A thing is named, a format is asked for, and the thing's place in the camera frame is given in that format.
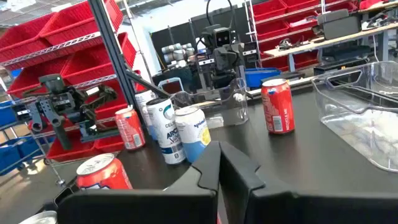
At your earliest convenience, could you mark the blue plastic storage bin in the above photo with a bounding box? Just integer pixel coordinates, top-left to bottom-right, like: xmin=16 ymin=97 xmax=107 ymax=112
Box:
xmin=0 ymin=99 xmax=18 ymax=127
xmin=0 ymin=136 xmax=44 ymax=175
xmin=244 ymin=67 xmax=282 ymax=89

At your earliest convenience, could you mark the black spare gripper assembly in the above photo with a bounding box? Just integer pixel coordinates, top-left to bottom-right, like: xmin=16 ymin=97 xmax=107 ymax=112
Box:
xmin=14 ymin=73 xmax=121 ymax=151

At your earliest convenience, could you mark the black equipment case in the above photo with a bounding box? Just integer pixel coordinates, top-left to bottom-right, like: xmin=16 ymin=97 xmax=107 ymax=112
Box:
xmin=312 ymin=8 xmax=362 ymax=40

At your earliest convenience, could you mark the wooden workbench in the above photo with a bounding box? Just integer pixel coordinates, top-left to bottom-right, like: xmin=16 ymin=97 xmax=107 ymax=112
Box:
xmin=263 ymin=21 xmax=398 ymax=74

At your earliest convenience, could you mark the black aluminium table frame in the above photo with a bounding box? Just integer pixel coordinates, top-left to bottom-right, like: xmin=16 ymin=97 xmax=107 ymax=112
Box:
xmin=88 ymin=0 xmax=171 ymax=125

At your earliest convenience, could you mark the red Fanta soda can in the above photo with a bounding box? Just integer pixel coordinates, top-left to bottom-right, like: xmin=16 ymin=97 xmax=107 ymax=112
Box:
xmin=76 ymin=152 xmax=134 ymax=191
xmin=260 ymin=78 xmax=295 ymax=135
xmin=114 ymin=105 xmax=146 ymax=151

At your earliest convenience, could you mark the white wire shelf rack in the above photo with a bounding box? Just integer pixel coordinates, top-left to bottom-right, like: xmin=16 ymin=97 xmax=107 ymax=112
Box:
xmin=243 ymin=0 xmax=361 ymax=71

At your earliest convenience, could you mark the clear plastic bin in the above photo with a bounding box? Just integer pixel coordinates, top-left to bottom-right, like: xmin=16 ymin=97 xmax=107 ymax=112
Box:
xmin=312 ymin=60 xmax=398 ymax=173
xmin=170 ymin=77 xmax=249 ymax=130

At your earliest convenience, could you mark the chrome wire shelf rack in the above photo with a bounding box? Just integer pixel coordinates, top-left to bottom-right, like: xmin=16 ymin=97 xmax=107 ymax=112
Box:
xmin=0 ymin=0 xmax=147 ymax=187

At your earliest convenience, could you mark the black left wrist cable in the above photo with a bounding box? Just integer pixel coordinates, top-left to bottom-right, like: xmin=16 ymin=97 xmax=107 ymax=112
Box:
xmin=206 ymin=0 xmax=234 ymax=30

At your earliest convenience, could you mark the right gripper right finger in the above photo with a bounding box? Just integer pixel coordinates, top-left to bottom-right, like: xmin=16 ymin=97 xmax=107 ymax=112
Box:
xmin=219 ymin=141 xmax=398 ymax=224

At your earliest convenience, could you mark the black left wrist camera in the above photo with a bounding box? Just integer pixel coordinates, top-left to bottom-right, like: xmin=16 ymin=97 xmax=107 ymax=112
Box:
xmin=211 ymin=26 xmax=233 ymax=47

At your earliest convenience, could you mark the tablet with red screen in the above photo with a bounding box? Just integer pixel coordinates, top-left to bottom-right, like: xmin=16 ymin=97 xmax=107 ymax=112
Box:
xmin=157 ymin=77 xmax=185 ymax=95

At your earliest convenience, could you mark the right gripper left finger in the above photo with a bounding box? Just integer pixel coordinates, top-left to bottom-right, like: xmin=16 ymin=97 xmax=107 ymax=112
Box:
xmin=57 ymin=141 xmax=222 ymax=224

